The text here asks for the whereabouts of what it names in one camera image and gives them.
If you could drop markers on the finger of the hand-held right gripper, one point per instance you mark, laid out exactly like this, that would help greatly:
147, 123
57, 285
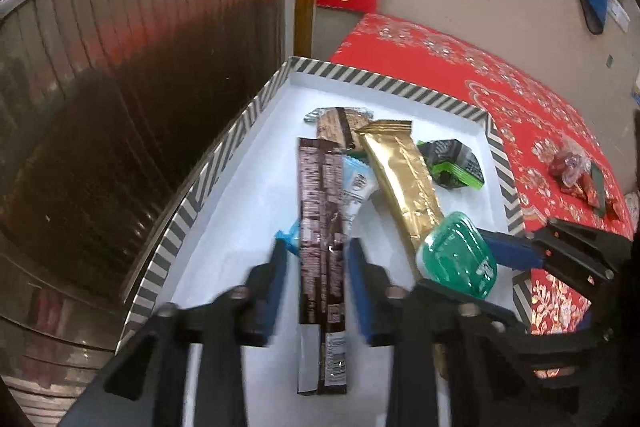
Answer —
575, 347
510, 252

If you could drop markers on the wooden slatted panel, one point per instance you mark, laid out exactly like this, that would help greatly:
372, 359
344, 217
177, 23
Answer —
125, 57

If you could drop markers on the gold snack packet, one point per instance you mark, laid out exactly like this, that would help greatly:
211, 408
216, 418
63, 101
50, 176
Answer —
400, 177

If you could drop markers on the green black snack packet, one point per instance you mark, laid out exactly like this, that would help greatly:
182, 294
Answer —
450, 162

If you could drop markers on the blue white snack packet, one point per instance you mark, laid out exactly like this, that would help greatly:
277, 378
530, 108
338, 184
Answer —
357, 184

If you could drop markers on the striped white cardboard box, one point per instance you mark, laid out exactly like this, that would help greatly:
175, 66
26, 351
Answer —
300, 107

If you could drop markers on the red floral tablecloth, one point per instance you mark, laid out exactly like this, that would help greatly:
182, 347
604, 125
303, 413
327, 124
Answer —
450, 72

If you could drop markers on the green plastic snack container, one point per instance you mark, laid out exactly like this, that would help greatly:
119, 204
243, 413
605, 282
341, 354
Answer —
450, 257

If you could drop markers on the long brown snack packet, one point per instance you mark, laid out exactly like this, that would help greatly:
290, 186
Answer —
312, 207

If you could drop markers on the red gold-print snack packet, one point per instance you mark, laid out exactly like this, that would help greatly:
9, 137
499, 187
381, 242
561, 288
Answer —
612, 207
585, 193

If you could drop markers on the white wall switch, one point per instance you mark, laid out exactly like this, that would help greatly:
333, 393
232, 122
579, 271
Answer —
619, 13

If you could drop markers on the beige brown snack packet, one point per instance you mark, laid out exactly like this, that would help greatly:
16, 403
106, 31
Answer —
332, 124

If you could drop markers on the clear bag of dates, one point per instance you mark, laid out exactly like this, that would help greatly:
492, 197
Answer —
567, 162

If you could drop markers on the dark green snack packet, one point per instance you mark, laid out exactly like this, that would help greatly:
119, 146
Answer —
597, 179

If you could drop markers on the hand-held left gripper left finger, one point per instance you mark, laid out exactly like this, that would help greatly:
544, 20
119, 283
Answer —
275, 297

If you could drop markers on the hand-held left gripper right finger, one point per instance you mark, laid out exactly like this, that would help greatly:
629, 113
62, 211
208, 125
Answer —
362, 292

